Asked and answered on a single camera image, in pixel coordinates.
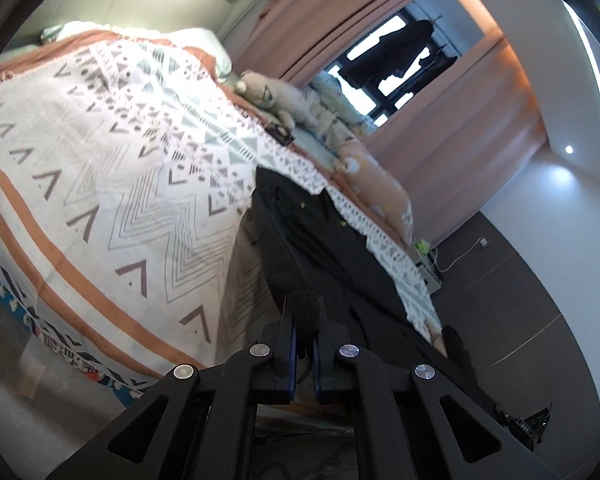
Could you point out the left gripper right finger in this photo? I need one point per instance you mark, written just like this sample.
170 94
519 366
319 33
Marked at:
414 423

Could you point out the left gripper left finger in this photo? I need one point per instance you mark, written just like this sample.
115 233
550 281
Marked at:
193 424

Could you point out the black shirt with yellow trim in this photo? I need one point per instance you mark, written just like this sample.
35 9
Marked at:
316 265

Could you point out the right hand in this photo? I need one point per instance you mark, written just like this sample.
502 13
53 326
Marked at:
436 337

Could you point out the white bedside cabinet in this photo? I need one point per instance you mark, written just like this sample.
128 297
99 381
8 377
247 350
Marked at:
428 271

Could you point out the white patterned bed blanket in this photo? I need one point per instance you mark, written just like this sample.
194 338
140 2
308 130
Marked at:
126 178

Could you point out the orange printed long pillow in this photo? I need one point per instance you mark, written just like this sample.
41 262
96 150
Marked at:
378 190

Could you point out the pink curtain right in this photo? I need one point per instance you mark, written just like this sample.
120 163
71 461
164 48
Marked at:
462 138

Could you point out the pink curtain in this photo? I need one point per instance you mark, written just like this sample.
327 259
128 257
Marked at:
295 39
462 138

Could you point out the light green crumpled quilt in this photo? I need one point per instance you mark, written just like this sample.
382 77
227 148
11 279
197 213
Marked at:
338 120

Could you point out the beige plush toy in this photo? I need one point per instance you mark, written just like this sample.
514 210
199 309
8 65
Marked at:
281 99

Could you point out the dark hanging garment at window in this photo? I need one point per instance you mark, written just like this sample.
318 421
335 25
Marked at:
408 53

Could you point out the white pillow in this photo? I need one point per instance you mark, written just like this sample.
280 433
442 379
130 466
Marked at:
204 39

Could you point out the pink curtain left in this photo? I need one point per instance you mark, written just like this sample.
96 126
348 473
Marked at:
295 39

